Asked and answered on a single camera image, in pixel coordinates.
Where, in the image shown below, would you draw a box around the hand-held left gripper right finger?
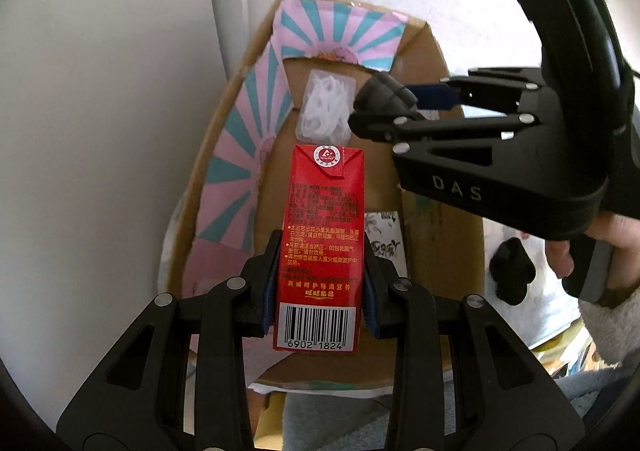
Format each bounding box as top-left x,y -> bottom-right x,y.
362,231 -> 587,451

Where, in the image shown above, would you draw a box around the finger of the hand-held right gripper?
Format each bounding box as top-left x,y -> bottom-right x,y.
405,68 -> 545,112
348,110 -> 542,168

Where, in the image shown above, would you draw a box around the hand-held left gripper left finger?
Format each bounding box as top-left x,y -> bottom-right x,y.
56,228 -> 284,451

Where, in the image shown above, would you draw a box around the dark grey rounded object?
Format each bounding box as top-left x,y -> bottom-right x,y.
352,72 -> 420,120

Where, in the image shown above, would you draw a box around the red drink carton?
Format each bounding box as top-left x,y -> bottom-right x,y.
272,144 -> 366,355

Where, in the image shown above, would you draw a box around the cardboard box with striped lining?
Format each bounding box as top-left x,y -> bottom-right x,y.
165,0 -> 489,393

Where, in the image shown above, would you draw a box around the person's right forearm fuzzy sleeve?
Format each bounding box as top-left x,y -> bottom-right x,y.
579,290 -> 640,373

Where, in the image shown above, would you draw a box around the person's right hand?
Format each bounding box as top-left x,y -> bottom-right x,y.
544,212 -> 640,310

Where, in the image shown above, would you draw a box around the black and white printed card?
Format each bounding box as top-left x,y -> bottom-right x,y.
363,210 -> 409,280

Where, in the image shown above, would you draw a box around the clear bag of white pieces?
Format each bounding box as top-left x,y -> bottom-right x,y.
295,70 -> 357,143

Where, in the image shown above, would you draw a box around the black lumpy object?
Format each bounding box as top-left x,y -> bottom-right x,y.
488,237 -> 537,306

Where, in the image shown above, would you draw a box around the white cloth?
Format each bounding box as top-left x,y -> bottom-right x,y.
482,220 -> 585,348

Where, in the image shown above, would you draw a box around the colourful printed packets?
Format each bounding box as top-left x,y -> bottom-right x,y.
533,323 -> 607,378

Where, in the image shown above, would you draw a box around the grey fleece cloth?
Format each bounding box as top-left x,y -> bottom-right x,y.
279,371 -> 608,451

